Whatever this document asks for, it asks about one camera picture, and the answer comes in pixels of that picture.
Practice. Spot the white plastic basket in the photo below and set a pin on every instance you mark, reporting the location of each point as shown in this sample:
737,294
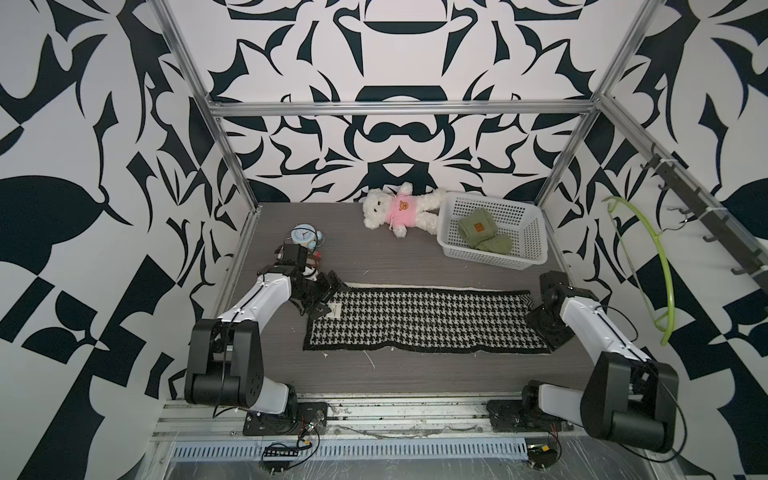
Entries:
523,222

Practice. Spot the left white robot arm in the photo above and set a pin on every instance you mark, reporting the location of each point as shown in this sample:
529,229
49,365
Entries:
225,366

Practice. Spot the white slotted cable duct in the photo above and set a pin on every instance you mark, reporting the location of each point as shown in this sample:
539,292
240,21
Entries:
335,449

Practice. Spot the small blue alarm clock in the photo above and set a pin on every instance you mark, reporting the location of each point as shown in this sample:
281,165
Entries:
307,236

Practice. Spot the houndstooth black white garment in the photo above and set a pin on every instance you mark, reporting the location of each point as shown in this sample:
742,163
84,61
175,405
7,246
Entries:
426,320

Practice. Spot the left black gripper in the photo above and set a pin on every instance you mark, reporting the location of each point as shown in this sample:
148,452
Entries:
328,290

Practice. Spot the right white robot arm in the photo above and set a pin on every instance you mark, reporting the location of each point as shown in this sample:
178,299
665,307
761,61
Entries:
630,398

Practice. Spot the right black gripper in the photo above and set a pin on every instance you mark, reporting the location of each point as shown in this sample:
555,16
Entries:
551,342

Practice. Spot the black wall hook rail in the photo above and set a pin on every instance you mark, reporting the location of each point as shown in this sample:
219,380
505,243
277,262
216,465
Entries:
723,226

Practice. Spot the green knitted scarf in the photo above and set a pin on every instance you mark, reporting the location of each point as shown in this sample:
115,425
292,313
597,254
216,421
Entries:
476,227
501,244

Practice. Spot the white teddy bear pink shirt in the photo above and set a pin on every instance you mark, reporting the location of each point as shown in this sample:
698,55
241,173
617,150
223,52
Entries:
402,210

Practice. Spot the aluminium frame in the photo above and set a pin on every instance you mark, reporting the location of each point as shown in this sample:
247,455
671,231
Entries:
550,102

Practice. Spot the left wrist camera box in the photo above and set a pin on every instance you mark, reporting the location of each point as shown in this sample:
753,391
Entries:
293,255

